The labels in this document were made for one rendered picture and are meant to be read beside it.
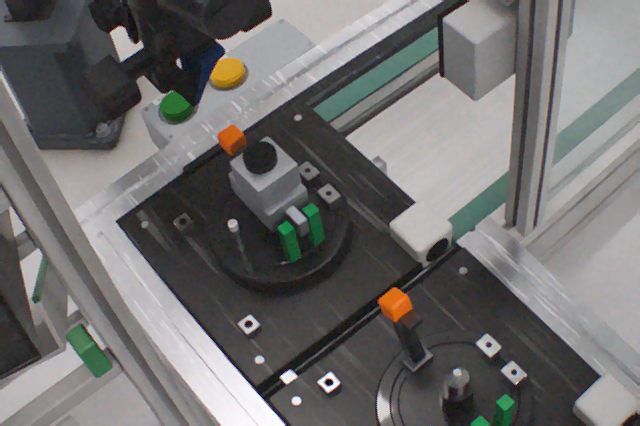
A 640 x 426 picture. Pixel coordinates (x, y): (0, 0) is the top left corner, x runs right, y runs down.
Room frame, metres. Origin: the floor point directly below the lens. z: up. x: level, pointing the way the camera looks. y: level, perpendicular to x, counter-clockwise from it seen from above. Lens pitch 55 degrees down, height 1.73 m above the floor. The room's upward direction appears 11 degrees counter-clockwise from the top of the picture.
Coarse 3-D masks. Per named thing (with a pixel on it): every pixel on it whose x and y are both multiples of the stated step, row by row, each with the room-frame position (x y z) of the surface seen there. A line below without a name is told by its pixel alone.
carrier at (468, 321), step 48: (432, 288) 0.42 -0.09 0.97; (480, 288) 0.40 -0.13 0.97; (384, 336) 0.38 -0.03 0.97; (432, 336) 0.36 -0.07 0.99; (480, 336) 0.35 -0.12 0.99; (528, 336) 0.34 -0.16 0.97; (288, 384) 0.35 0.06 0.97; (384, 384) 0.32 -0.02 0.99; (432, 384) 0.31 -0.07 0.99; (480, 384) 0.30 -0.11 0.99; (528, 384) 0.29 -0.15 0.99; (576, 384) 0.28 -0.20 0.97
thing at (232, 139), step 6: (228, 126) 0.57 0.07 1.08; (234, 126) 0.56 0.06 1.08; (222, 132) 0.56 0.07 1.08; (228, 132) 0.56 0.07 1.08; (234, 132) 0.56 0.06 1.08; (240, 132) 0.56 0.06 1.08; (222, 138) 0.55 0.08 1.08; (228, 138) 0.55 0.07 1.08; (234, 138) 0.55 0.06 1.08; (240, 138) 0.55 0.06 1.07; (222, 144) 0.55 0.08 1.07; (228, 144) 0.55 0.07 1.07; (234, 144) 0.55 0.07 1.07; (240, 144) 0.55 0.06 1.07; (228, 150) 0.55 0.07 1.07; (234, 150) 0.55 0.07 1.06; (240, 150) 0.55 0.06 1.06; (228, 156) 0.56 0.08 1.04; (234, 156) 0.54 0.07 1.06
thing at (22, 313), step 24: (0, 216) 0.37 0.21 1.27; (0, 240) 0.32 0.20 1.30; (0, 264) 0.29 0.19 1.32; (0, 288) 0.26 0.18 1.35; (24, 288) 0.30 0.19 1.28; (0, 312) 0.25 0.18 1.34; (24, 312) 0.26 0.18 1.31; (0, 336) 0.24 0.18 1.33; (24, 336) 0.24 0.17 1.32; (0, 360) 0.23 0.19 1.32; (24, 360) 0.23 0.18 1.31
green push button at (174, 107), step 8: (168, 96) 0.72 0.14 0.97; (176, 96) 0.72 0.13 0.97; (160, 104) 0.71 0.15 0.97; (168, 104) 0.71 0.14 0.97; (176, 104) 0.70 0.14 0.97; (184, 104) 0.70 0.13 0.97; (168, 112) 0.69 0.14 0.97; (176, 112) 0.69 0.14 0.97; (184, 112) 0.69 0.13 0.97; (192, 112) 0.69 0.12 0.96; (176, 120) 0.69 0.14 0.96
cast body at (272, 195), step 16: (256, 144) 0.52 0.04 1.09; (272, 144) 0.52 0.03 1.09; (240, 160) 0.52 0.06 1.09; (256, 160) 0.50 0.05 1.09; (272, 160) 0.50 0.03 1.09; (288, 160) 0.51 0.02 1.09; (240, 176) 0.50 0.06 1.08; (256, 176) 0.49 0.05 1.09; (272, 176) 0.49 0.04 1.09; (288, 176) 0.49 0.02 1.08; (240, 192) 0.51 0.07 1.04; (256, 192) 0.48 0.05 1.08; (272, 192) 0.48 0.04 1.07; (288, 192) 0.49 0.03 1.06; (304, 192) 0.49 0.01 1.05; (256, 208) 0.49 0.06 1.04; (272, 208) 0.48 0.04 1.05; (288, 208) 0.48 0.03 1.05; (272, 224) 0.47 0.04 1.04; (304, 224) 0.47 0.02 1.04
